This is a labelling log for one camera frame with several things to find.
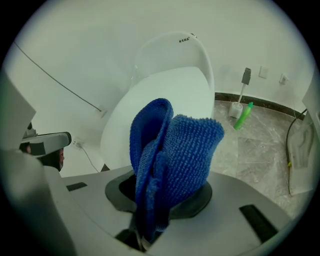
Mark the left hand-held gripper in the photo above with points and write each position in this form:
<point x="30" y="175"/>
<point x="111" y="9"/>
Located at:
<point x="50" y="160"/>

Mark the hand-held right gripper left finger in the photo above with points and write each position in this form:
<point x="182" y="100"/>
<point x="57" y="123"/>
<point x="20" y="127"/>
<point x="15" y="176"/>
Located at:
<point x="87" y="212"/>

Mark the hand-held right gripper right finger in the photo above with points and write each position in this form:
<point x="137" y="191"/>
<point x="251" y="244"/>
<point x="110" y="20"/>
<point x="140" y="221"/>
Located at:
<point x="220" y="232"/>

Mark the blue microfibre cloth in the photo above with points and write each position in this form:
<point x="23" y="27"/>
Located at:
<point x="182" y="155"/>

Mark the person's left hand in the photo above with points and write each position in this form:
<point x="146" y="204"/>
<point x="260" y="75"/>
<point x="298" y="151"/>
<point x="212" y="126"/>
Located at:
<point x="61" y="157"/>

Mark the green bottle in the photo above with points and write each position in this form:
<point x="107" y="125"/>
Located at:
<point x="243" y="116"/>

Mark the white brush holder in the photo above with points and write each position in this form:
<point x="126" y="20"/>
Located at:
<point x="235" y="111"/>

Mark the dark skirting strip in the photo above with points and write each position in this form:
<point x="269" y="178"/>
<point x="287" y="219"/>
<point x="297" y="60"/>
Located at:
<point x="262" y="102"/>

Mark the white wall socket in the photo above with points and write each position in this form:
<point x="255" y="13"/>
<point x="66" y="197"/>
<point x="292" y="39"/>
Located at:
<point x="78" y="144"/>
<point x="283" y="78"/>
<point x="263" y="72"/>
<point x="103" y="113"/>

